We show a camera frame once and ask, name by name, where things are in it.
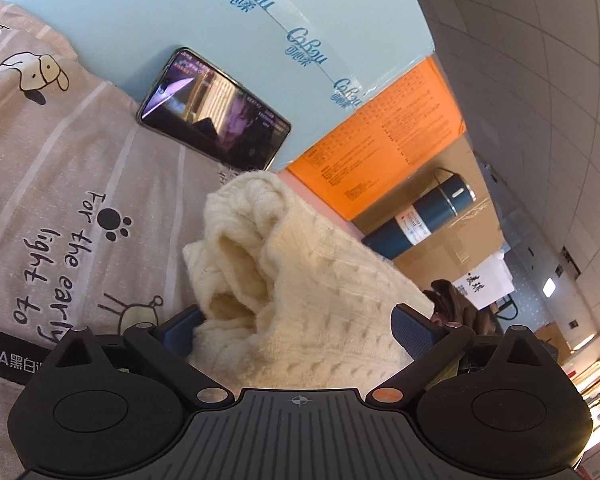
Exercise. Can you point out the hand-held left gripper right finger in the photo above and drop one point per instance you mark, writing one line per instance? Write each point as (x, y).
(412, 330)

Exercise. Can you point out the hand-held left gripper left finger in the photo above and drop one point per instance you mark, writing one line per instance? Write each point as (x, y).
(176, 331)

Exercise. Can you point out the cream knit sweater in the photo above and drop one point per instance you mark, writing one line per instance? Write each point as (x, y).
(320, 280)

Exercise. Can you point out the brown leather jacket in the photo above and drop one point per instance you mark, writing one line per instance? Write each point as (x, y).
(455, 307)

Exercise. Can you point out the brown cardboard box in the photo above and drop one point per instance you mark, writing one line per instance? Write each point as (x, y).
(455, 255)

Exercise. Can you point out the white printed bag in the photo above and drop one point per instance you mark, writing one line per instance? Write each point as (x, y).
(485, 280)

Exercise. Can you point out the dark blue vacuum bottle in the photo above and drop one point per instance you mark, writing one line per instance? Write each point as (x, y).
(410, 225)

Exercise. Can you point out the ceiling light panel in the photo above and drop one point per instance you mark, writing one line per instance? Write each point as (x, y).
(549, 287)

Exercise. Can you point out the black labelled box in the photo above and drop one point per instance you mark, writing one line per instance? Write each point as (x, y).
(7, 355)

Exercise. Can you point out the cartoon printed bed sheet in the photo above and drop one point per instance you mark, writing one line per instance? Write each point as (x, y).
(55, 185)

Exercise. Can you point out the orange cardboard box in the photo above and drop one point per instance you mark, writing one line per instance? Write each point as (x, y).
(380, 140)

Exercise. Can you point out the black smartphone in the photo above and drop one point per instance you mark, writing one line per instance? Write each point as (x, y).
(215, 115)

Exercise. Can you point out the light blue cardboard box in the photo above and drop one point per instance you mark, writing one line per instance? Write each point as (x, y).
(130, 15)

